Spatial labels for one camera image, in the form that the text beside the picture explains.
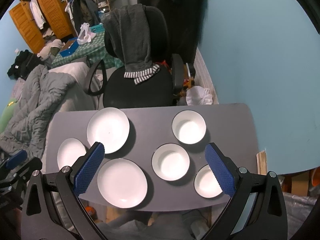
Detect green checkered tablecloth table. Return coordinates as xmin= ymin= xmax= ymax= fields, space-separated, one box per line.
xmin=51 ymin=32 xmax=123 ymax=69

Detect white bed sheet mattress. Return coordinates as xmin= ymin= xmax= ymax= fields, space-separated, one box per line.
xmin=50 ymin=62 xmax=99 ymax=112

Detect white plastic bag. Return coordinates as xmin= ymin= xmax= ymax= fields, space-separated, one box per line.
xmin=77 ymin=23 xmax=96 ymax=46

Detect blue box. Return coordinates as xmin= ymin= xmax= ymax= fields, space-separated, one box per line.
xmin=59 ymin=37 xmax=79 ymax=57

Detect black clothes pile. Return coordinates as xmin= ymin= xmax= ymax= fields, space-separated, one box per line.
xmin=7 ymin=50 xmax=43 ymax=80

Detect small white plate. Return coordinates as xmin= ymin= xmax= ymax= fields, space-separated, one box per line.
xmin=57 ymin=138 xmax=86 ymax=169

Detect white cloth on floor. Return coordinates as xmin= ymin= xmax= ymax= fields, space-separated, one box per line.
xmin=185 ymin=86 xmax=213 ymax=106

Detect black office chair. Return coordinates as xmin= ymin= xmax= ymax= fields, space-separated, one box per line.
xmin=84 ymin=5 xmax=184 ymax=108

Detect large white plate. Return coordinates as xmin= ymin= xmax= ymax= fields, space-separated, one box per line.
xmin=86 ymin=107 xmax=130 ymax=154
xmin=97 ymin=158 xmax=148 ymax=209

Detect grey quilted comforter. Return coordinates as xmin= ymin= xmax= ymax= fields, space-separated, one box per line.
xmin=1 ymin=65 xmax=76 ymax=159

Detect orange wooden wardrobe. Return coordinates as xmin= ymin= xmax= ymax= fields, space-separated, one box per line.
xmin=9 ymin=0 xmax=75 ymax=54

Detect white bowl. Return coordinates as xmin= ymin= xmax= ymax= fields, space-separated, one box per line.
xmin=151 ymin=143 xmax=190 ymax=181
xmin=194 ymin=165 xmax=222 ymax=198
xmin=171 ymin=110 xmax=207 ymax=145

